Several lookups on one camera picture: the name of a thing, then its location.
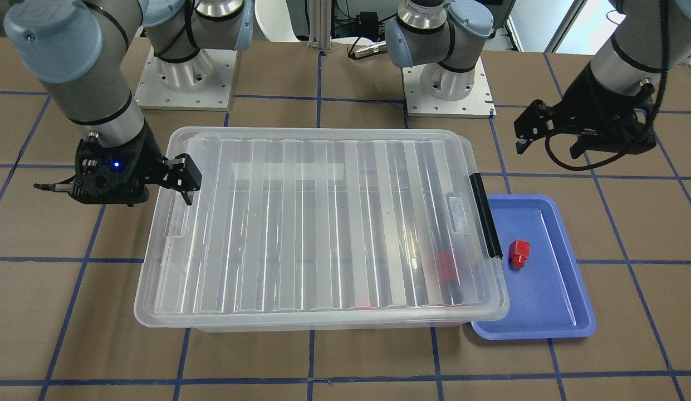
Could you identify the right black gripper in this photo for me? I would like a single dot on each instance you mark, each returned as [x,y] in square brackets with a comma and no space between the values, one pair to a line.
[148,157]

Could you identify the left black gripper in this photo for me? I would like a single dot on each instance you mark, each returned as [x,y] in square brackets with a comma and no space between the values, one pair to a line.
[583,103]

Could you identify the clear plastic box lid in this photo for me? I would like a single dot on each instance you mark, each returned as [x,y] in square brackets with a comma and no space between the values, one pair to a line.
[317,228]

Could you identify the red block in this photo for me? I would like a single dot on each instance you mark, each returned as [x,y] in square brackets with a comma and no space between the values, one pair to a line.
[445,268]
[519,252]
[364,305]

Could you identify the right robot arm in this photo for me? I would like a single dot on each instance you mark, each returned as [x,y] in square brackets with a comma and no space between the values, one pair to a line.
[97,60]

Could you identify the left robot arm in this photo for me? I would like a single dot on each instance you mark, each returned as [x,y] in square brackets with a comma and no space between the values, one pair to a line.
[654,37]

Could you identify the clear plastic storage box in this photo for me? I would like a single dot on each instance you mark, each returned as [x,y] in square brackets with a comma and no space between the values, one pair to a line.
[323,326]

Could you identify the blue plastic tray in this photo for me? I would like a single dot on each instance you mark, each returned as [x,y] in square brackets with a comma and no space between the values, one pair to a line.
[547,298]

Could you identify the white chair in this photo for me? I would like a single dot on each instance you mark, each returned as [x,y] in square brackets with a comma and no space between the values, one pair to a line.
[273,18]

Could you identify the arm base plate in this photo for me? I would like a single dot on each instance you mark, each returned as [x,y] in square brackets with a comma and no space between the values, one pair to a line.
[203,83]
[433,92]

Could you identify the black box latch handle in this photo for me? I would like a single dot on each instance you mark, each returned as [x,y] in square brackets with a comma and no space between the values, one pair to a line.
[490,234]

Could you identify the aluminium frame post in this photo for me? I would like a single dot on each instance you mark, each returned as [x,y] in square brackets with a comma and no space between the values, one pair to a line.
[319,25]

